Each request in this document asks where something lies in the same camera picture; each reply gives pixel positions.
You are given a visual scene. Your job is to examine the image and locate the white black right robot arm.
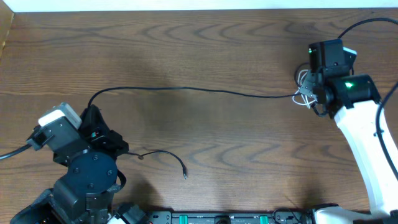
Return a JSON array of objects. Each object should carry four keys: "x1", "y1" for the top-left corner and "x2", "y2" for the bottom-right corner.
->
[{"x1": 298, "y1": 39, "x2": 397, "y2": 223}]

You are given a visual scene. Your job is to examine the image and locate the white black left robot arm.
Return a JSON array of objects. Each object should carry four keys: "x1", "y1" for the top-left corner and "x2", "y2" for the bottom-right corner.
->
[{"x1": 11, "y1": 103, "x2": 147, "y2": 223}]

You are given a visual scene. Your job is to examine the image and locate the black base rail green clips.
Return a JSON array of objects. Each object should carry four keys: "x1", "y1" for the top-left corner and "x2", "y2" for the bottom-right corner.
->
[{"x1": 144, "y1": 208, "x2": 315, "y2": 224}]

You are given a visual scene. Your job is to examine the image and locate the black USB cable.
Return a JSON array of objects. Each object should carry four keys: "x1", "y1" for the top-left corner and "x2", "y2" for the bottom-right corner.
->
[{"x1": 86, "y1": 62, "x2": 330, "y2": 180}]

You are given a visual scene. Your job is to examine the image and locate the white USB cable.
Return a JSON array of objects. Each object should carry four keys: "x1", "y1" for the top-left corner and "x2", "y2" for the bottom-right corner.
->
[{"x1": 291, "y1": 68, "x2": 318, "y2": 110}]

